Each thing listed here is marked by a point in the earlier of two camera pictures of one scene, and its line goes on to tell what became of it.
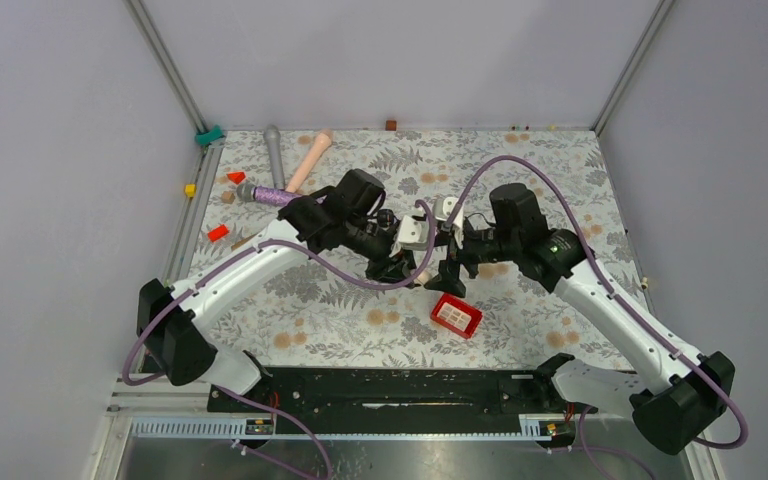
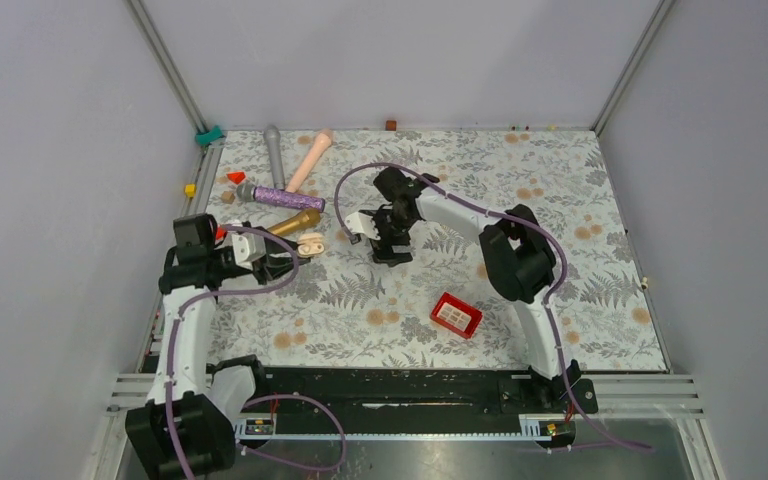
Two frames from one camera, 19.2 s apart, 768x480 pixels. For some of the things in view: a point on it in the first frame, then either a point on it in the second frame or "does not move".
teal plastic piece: (207, 137) does not move
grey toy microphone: (272, 136) does not move
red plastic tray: (456, 314) does not move
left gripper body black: (380, 268) to (263, 268)
